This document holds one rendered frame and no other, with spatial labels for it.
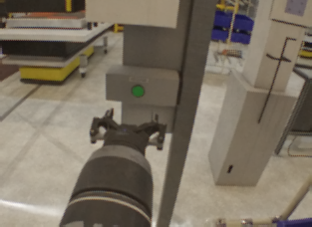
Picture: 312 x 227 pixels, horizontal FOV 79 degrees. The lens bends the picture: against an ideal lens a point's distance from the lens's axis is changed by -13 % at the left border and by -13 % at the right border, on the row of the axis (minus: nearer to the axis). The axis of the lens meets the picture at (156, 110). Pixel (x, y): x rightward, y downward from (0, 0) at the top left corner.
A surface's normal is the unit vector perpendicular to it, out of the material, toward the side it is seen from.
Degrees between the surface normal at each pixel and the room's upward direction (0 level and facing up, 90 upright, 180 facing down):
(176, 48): 90
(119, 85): 90
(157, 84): 90
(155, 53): 90
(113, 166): 3
